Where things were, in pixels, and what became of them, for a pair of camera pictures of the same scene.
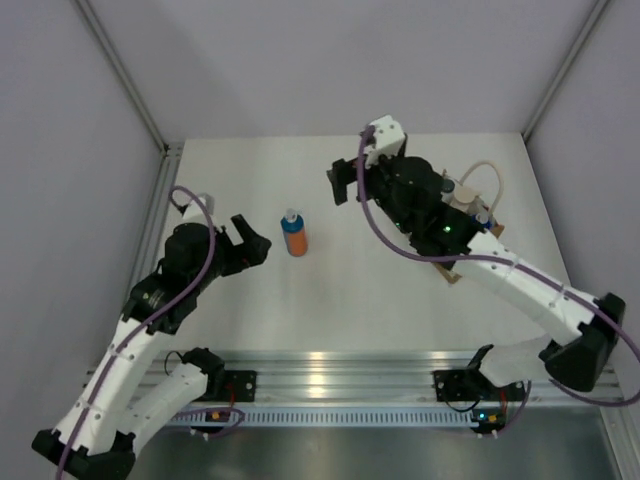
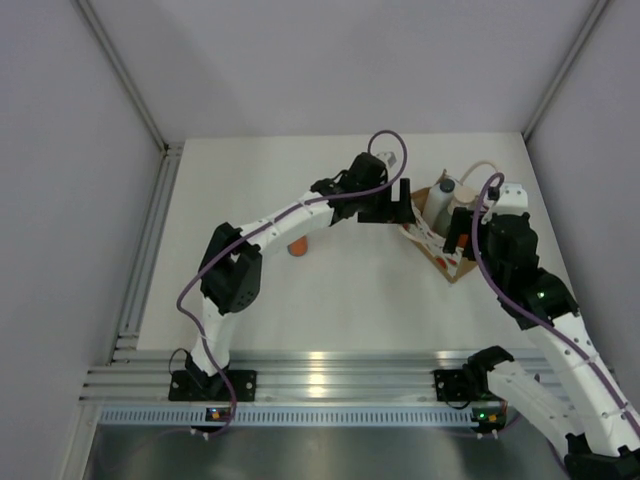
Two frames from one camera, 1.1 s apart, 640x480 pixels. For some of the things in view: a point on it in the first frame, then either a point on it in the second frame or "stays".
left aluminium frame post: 124,70 stays
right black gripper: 343,174 → 460,225
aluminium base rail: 345,375 stays
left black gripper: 250,253 → 396,212
